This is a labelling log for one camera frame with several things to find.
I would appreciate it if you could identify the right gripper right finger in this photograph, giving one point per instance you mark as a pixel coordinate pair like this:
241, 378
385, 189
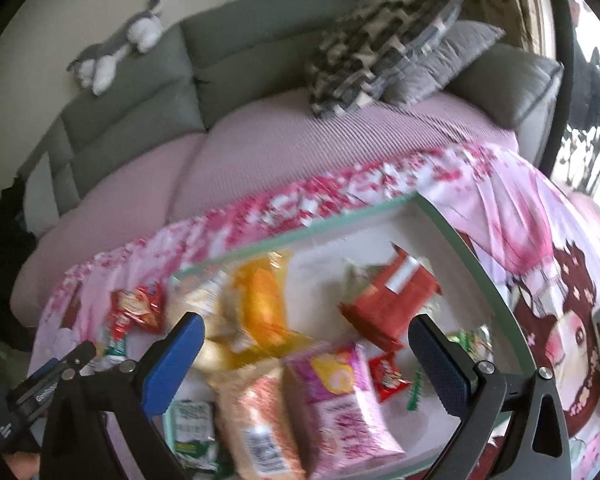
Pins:
437, 367

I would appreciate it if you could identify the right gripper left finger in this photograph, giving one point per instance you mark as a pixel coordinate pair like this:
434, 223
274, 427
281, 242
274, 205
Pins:
165, 364

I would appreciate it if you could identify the green round cracker packet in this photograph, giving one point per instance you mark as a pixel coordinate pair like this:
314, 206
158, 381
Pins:
460, 354

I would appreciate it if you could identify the green mung bean biscuit packet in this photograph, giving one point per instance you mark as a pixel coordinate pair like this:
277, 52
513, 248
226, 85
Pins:
190, 432

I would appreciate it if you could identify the small red candy packet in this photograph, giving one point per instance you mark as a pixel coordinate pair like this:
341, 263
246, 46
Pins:
387, 377

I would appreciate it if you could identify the dark red snack box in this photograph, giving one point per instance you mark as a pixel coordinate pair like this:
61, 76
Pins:
384, 309

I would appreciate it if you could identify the orange bread packet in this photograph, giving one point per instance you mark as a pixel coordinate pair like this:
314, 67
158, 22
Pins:
255, 299

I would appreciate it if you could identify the peach barcode pastry packet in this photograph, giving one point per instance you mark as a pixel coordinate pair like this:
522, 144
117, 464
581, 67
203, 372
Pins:
254, 422

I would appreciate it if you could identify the pink swiss roll packet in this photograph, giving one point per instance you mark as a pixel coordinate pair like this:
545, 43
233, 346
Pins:
341, 416

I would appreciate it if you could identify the white snack packet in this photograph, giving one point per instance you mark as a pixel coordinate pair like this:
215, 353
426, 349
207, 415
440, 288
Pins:
358, 276

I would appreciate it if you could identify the person left hand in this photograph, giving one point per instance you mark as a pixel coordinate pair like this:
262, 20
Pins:
24, 465

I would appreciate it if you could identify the green white cracker packet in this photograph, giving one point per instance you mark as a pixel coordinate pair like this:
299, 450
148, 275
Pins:
110, 351

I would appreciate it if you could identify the red cartoon snack packet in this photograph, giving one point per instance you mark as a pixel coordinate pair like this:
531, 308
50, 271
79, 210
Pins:
141, 307

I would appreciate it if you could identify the teal white tray box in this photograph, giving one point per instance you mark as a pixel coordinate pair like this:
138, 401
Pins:
336, 307

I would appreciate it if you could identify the pink cartoon print cloth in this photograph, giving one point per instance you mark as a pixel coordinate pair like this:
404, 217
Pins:
540, 252

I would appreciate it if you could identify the black clothing pile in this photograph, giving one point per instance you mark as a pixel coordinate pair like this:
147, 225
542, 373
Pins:
16, 245

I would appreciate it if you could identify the light grey cushion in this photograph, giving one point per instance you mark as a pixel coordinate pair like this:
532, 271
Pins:
39, 203

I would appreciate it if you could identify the grey sofa with pink cover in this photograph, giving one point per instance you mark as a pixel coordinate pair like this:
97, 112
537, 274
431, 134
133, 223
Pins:
218, 110

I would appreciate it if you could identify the grey white plush toy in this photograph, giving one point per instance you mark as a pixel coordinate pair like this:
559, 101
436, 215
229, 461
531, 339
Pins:
95, 67

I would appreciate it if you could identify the black white patterned cushion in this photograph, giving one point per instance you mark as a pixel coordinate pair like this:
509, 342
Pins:
372, 46

